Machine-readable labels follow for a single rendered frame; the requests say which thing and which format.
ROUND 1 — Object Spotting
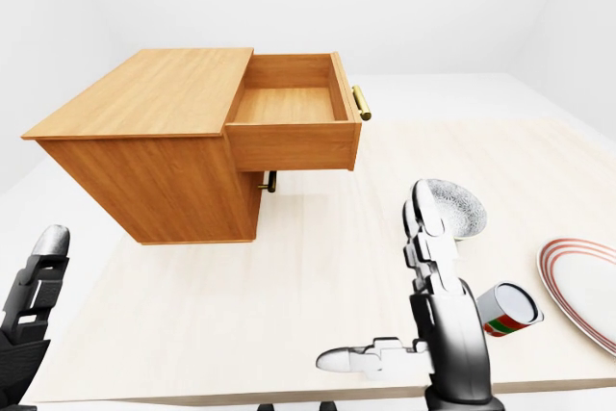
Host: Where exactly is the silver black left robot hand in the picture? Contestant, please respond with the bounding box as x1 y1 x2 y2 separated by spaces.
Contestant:
0 224 71 408

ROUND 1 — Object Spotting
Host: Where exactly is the grey patterned bowl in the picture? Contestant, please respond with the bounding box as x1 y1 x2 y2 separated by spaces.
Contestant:
425 178 488 243

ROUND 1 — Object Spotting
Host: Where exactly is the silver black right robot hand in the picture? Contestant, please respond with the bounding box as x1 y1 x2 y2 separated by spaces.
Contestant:
316 178 494 405

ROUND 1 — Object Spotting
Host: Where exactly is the white tin red green print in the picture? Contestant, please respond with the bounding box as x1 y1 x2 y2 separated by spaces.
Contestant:
475 281 545 338

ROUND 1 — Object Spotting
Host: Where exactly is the white plate with red rings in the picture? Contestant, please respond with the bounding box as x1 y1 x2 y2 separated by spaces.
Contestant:
536 238 616 359

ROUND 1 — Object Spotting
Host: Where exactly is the open wooden drawer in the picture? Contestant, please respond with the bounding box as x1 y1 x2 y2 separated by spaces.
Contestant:
224 51 363 173

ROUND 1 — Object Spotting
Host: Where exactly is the closed wooden drawer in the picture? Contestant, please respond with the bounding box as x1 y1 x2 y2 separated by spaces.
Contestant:
239 170 266 242

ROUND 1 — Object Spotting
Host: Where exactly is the wooden cabinet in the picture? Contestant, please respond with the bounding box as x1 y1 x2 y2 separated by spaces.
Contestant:
20 47 266 245

